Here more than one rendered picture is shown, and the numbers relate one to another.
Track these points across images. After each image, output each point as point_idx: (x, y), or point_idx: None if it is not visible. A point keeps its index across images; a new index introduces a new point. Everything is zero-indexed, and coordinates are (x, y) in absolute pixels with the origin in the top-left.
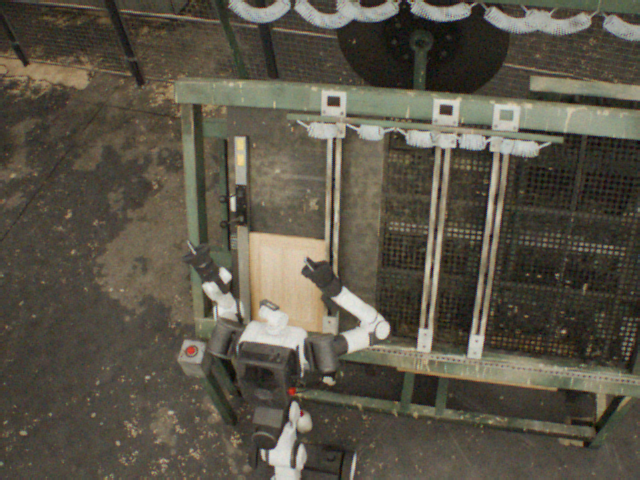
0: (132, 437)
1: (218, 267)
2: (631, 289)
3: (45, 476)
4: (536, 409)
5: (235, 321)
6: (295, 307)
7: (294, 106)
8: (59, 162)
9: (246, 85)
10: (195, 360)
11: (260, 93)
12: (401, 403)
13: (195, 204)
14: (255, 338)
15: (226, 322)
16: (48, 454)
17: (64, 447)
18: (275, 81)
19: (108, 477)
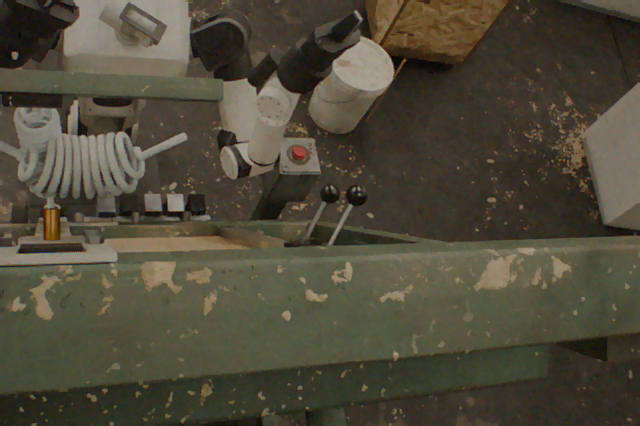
0: (356, 226)
1: (284, 77)
2: None
3: (431, 158)
4: None
5: (215, 61)
6: (135, 243)
7: (235, 249)
8: None
9: (467, 251)
10: (284, 141)
11: (396, 250)
12: None
13: (424, 242)
14: (157, 6)
15: (225, 29)
16: (445, 182)
17: (432, 195)
18: (373, 341)
19: (357, 172)
